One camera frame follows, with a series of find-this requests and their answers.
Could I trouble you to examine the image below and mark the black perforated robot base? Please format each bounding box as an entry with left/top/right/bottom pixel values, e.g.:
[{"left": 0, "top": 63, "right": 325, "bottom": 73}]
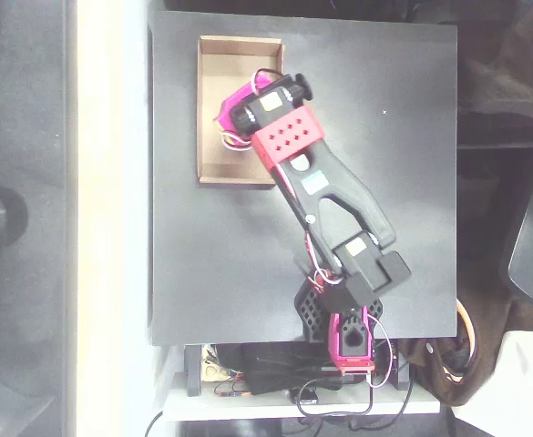
[{"left": 294, "top": 276, "right": 385, "bottom": 343}]

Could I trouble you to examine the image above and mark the shallow cardboard box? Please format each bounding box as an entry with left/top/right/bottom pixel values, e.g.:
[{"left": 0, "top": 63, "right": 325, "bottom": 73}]
[{"left": 196, "top": 35, "right": 286, "bottom": 186}]

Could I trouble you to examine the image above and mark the small wooden circuit holder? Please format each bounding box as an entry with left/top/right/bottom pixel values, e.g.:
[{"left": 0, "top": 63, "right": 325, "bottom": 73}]
[{"left": 200, "top": 345, "right": 231, "bottom": 384}]

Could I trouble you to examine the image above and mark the black plug connector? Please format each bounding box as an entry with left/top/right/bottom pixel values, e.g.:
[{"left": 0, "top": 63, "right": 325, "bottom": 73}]
[{"left": 291, "top": 386, "right": 321, "bottom": 406}]

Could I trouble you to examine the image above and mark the white shelf board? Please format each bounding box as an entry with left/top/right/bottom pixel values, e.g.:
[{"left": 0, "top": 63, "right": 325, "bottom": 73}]
[{"left": 162, "top": 384, "right": 443, "bottom": 422}]

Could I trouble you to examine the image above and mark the brown bag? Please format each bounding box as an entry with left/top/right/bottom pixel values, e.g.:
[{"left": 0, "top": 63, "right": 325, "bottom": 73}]
[{"left": 402, "top": 290, "right": 513, "bottom": 409}]

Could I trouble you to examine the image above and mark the black cable loop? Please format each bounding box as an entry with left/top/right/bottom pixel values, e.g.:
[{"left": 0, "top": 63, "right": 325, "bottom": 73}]
[{"left": 292, "top": 377, "right": 414, "bottom": 432}]

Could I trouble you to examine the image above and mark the black power cable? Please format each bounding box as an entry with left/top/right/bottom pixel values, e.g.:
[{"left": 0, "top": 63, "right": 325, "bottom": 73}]
[{"left": 144, "top": 409, "right": 165, "bottom": 437}]

